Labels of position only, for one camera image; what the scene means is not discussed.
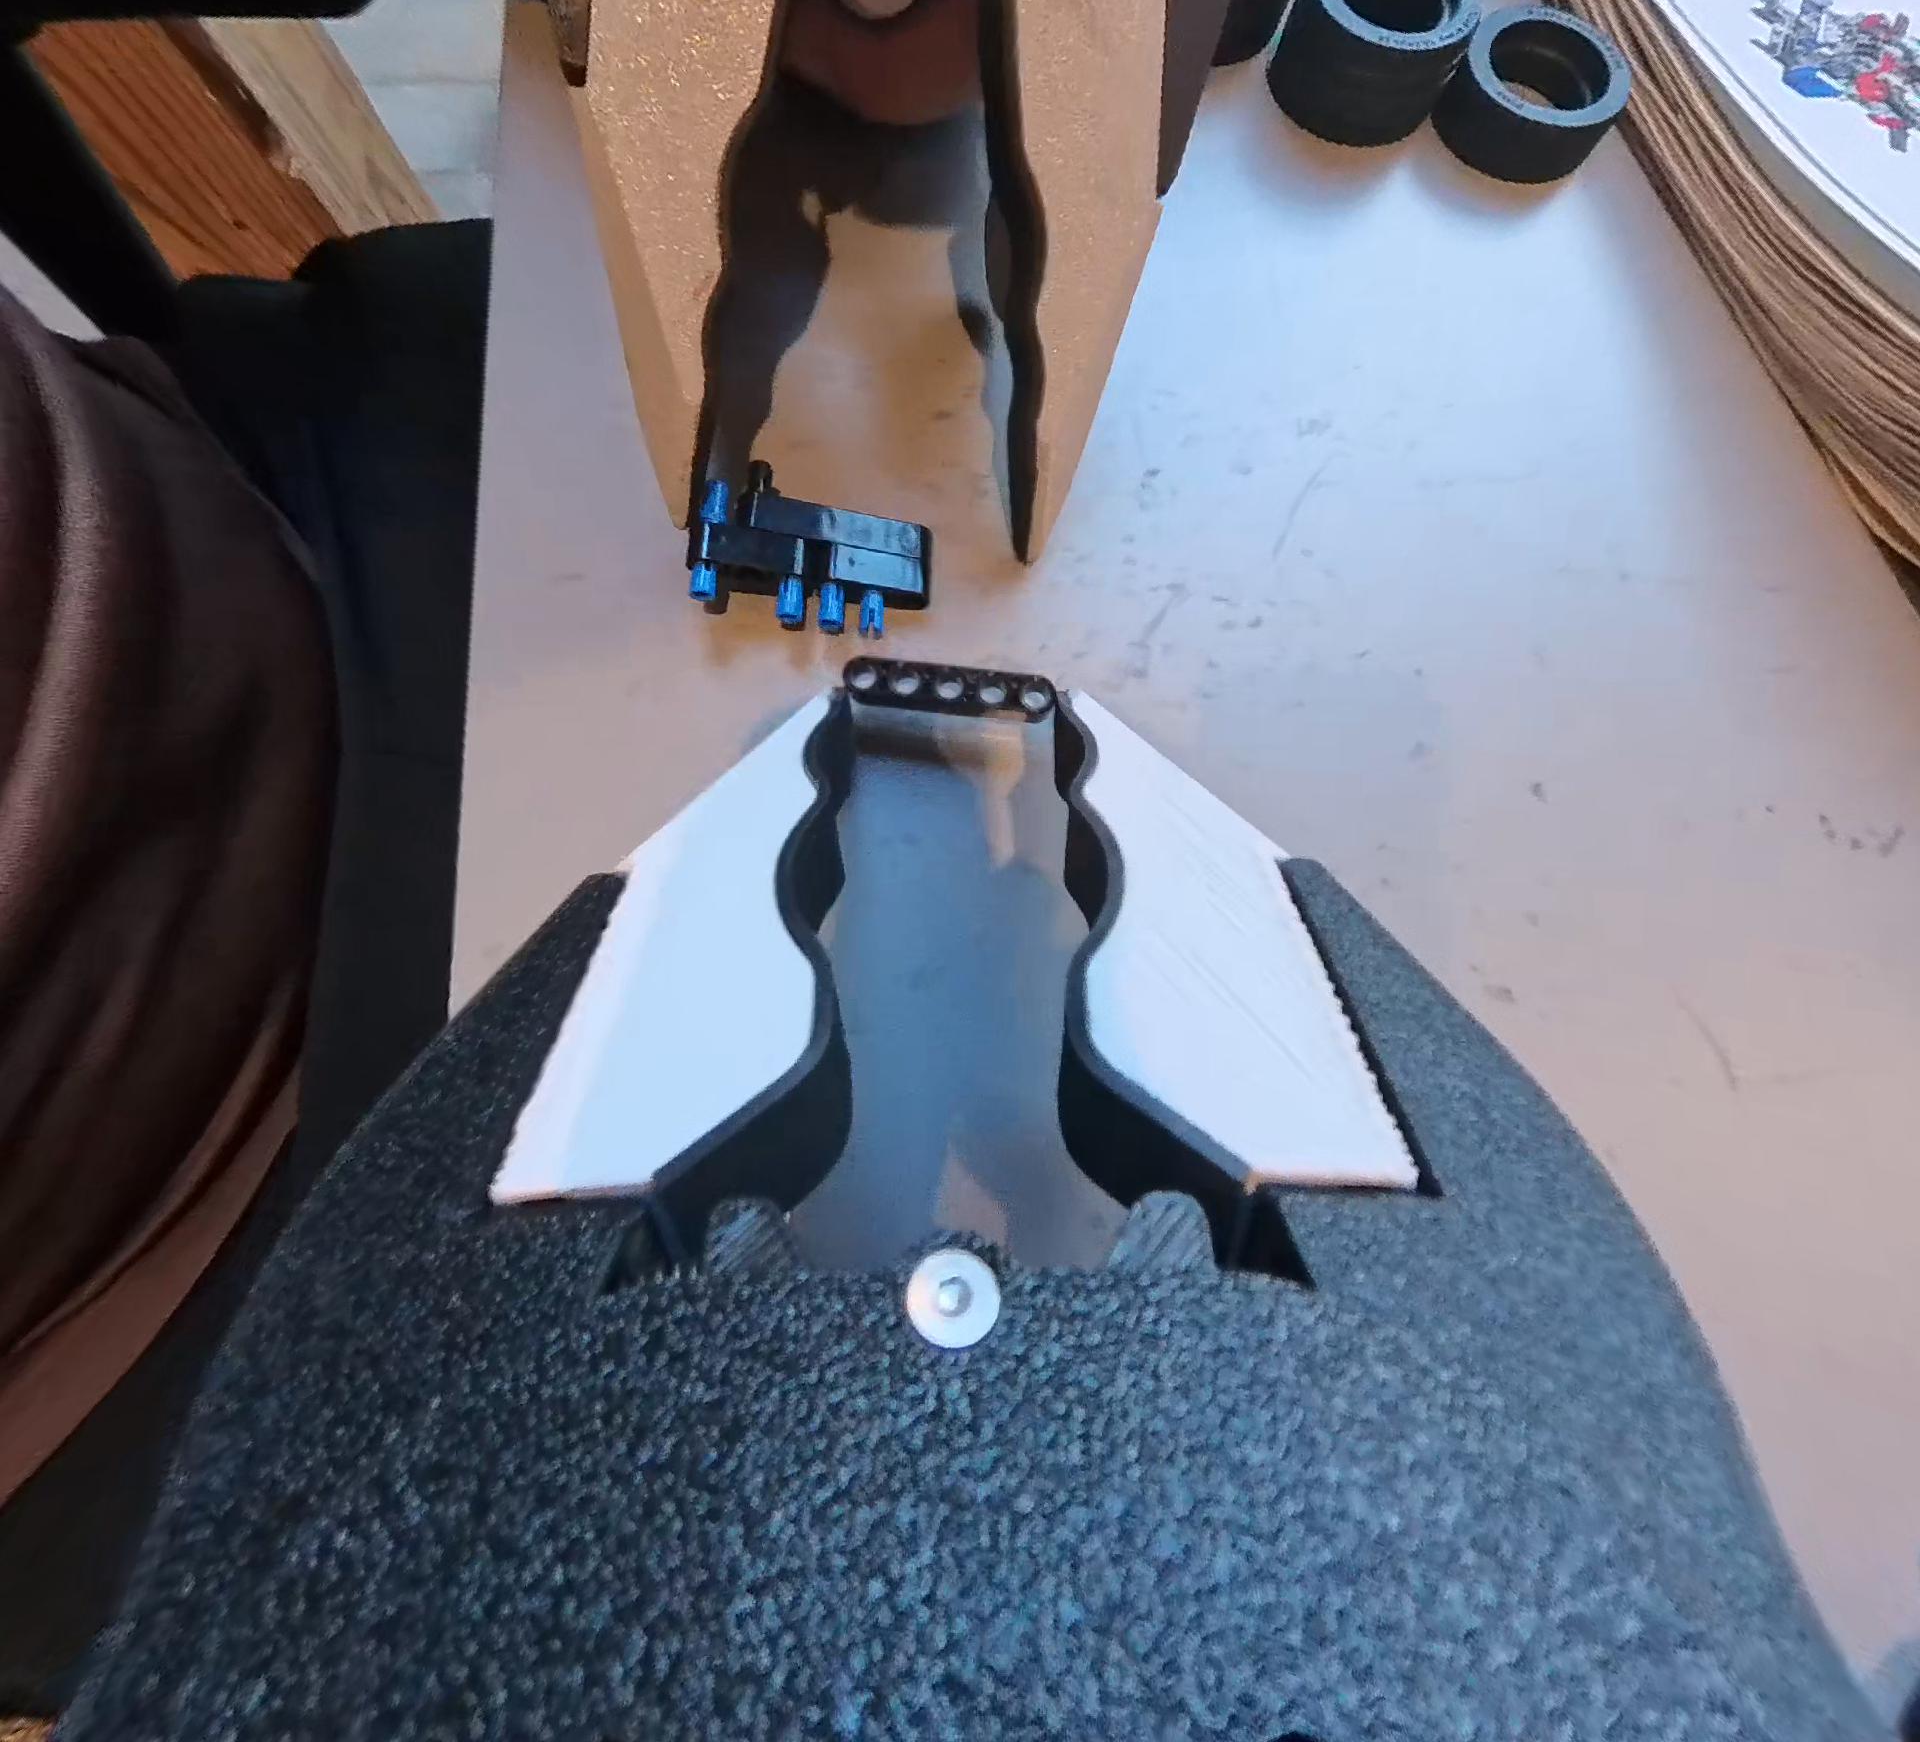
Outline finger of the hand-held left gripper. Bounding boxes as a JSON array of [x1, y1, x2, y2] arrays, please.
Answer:
[[946, 0, 1178, 568], [577, 0, 824, 530]]

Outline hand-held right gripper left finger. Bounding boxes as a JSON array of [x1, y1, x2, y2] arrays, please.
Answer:
[[488, 694, 861, 1256]]

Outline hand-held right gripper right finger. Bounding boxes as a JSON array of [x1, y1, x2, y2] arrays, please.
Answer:
[[1055, 689, 1425, 1263]]

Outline black perforated brick beam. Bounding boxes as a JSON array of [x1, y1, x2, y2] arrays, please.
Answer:
[[843, 657, 1069, 723]]

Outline black brick assembly blue pins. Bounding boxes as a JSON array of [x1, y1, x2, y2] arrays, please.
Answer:
[[686, 457, 936, 634]]

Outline white desk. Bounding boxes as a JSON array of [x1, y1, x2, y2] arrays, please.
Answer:
[[448, 0, 1920, 1683]]

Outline person's brown shirt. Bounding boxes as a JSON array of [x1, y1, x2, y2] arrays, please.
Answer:
[[0, 286, 352, 1511]]

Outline thick instruction booklet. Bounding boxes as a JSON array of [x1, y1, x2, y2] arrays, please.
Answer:
[[1499, 0, 1920, 575]]

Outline black chair frame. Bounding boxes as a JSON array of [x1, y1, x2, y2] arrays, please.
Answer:
[[0, 30, 188, 310]]

